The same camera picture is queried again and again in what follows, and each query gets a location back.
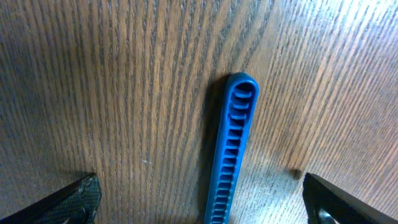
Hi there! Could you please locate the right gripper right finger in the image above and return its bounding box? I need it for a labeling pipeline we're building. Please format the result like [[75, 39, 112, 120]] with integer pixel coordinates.
[[302, 173, 397, 224]]

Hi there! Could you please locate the blue disposable razor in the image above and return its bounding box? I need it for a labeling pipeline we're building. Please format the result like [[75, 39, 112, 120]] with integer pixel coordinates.
[[204, 72, 259, 223]]

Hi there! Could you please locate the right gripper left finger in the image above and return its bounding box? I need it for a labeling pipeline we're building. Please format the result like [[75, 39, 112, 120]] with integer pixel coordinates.
[[1, 172, 102, 224]]

